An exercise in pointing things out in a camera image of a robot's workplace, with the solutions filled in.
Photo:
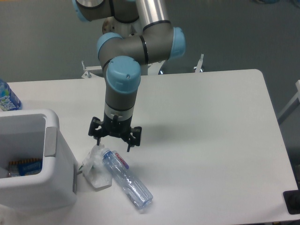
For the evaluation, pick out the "white metal frame right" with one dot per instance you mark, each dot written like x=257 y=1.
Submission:
x=291 y=106

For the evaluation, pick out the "blue snack packet in bin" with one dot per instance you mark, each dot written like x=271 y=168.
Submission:
x=25 y=167

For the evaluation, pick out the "white plastic trash can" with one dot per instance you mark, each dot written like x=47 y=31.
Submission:
x=28 y=134

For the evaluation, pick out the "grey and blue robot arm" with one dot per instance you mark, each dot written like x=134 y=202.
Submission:
x=121 y=58

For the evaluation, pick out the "black clamp at table edge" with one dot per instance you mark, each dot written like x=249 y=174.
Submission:
x=292 y=201

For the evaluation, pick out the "blue labelled bottle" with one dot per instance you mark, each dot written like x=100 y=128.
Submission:
x=9 y=101

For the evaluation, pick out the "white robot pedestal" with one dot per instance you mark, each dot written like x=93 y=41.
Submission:
x=110 y=24

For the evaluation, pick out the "white plastic wrapper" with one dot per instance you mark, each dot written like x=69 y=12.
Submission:
x=94 y=170

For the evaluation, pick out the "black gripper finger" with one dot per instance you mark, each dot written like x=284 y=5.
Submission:
x=96 y=129
x=133 y=137

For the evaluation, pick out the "clear plastic water bottle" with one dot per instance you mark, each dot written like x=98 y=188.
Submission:
x=131 y=185

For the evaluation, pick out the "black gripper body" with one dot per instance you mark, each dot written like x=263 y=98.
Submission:
x=116 y=128

